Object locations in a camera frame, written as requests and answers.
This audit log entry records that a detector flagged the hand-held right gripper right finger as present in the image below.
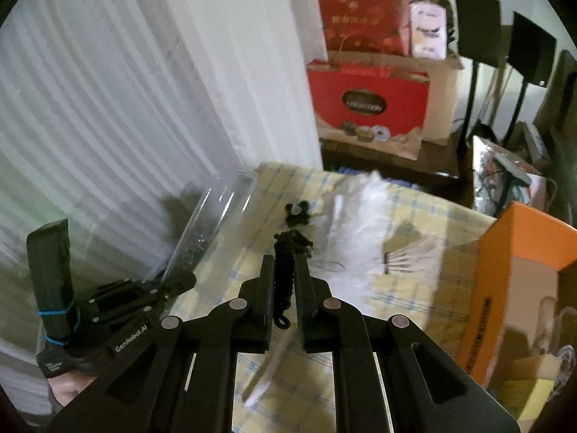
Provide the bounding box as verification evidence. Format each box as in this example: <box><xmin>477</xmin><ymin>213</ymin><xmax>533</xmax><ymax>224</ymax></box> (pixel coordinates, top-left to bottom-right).
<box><xmin>293</xmin><ymin>255</ymin><xmax>519</xmax><ymax>433</ymax></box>

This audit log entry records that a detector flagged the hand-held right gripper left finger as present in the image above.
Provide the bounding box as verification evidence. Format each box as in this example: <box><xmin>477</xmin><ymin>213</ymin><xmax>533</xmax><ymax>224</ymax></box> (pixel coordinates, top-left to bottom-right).
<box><xmin>45</xmin><ymin>255</ymin><xmax>277</xmax><ymax>433</ymax></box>

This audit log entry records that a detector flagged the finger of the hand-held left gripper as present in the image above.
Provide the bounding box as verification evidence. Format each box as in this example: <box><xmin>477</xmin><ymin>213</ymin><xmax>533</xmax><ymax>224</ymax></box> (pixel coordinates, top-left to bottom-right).
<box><xmin>88</xmin><ymin>272</ymin><xmax>198</xmax><ymax>322</ymax></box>

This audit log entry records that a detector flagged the black cord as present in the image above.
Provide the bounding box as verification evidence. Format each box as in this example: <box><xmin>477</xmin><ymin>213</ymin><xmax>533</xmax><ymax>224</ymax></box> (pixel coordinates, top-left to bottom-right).
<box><xmin>273</xmin><ymin>230</ymin><xmax>314</xmax><ymax>329</ymax></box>

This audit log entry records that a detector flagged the clear plastic container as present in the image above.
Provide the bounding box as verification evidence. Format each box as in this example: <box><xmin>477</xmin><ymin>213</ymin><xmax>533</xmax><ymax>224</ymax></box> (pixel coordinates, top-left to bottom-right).
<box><xmin>160</xmin><ymin>169</ymin><xmax>259</xmax><ymax>281</ymax></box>

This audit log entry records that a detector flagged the orange cardboard box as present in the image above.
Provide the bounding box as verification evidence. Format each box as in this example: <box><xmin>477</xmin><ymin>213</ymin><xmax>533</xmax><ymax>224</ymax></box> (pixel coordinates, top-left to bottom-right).
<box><xmin>455</xmin><ymin>201</ymin><xmax>577</xmax><ymax>421</ymax></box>

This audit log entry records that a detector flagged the person's left hand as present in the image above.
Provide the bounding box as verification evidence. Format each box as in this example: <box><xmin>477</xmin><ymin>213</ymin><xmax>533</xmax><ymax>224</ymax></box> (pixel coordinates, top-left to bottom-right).
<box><xmin>47</xmin><ymin>372</ymin><xmax>99</xmax><ymax>410</ymax></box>

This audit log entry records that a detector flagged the black star knob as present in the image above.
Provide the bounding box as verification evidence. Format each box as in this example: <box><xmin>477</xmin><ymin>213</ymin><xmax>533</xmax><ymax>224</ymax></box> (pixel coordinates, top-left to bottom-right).
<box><xmin>284</xmin><ymin>202</ymin><xmax>314</xmax><ymax>226</ymax></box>

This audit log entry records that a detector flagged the white feathery plastic bag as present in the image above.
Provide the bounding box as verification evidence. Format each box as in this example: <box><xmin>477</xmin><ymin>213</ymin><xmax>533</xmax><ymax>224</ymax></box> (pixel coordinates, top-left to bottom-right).
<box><xmin>243</xmin><ymin>170</ymin><xmax>445</xmax><ymax>410</ymax></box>

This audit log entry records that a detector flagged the yellow checked tablecloth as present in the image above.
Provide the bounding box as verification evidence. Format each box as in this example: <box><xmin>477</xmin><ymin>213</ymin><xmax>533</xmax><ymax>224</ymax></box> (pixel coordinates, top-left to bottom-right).
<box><xmin>149</xmin><ymin>161</ymin><xmax>499</xmax><ymax>433</ymax></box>

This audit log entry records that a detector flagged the white curtain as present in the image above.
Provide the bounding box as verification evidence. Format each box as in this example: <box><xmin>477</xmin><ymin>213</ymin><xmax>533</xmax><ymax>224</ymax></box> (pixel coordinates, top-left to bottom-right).
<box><xmin>0</xmin><ymin>0</ymin><xmax>253</xmax><ymax>389</ymax></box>

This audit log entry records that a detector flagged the dark wooden cabinet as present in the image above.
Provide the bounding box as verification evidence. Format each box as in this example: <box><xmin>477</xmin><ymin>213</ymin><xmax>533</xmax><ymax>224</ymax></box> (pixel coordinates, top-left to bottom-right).
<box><xmin>320</xmin><ymin>137</ymin><xmax>475</xmax><ymax>205</ymax></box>

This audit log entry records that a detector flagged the red gift bag oval label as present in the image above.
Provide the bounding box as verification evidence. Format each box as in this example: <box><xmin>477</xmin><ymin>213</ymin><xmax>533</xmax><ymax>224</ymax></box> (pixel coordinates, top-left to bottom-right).
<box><xmin>307</xmin><ymin>56</ymin><xmax>431</xmax><ymax>162</ymax></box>

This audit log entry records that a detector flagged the shiny silver plastic bag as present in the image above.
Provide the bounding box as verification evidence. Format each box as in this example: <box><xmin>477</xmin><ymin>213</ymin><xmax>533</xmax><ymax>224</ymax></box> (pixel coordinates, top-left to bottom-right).
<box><xmin>471</xmin><ymin>135</ymin><xmax>556</xmax><ymax>218</ymax></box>

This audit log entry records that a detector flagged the plain brown cardboard box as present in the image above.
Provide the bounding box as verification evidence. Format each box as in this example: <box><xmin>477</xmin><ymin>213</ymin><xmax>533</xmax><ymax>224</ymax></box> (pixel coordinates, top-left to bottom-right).
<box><xmin>417</xmin><ymin>54</ymin><xmax>465</xmax><ymax>147</ymax></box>

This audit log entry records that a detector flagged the beige tape roll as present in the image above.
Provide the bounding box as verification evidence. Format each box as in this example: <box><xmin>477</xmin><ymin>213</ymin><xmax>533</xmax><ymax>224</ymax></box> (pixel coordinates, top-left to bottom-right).
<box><xmin>499</xmin><ymin>378</ymin><xmax>556</xmax><ymax>419</ymax></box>

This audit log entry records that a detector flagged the red patterned gift bag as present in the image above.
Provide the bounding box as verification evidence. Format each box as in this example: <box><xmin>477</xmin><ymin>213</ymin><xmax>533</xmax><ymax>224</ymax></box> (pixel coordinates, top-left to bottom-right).
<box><xmin>316</xmin><ymin>0</ymin><xmax>413</xmax><ymax>61</ymax></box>

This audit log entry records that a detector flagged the pink white carton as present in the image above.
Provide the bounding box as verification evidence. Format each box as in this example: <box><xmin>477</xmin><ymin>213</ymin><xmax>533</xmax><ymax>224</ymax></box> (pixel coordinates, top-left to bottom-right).
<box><xmin>408</xmin><ymin>1</ymin><xmax>450</xmax><ymax>61</ymax></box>

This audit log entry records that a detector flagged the black speaker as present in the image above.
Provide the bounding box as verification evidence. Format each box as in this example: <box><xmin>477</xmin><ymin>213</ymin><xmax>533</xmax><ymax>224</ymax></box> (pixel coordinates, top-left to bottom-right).
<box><xmin>506</xmin><ymin>11</ymin><xmax>558</xmax><ymax>86</ymax></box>
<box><xmin>452</xmin><ymin>0</ymin><xmax>502</xmax><ymax>67</ymax></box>

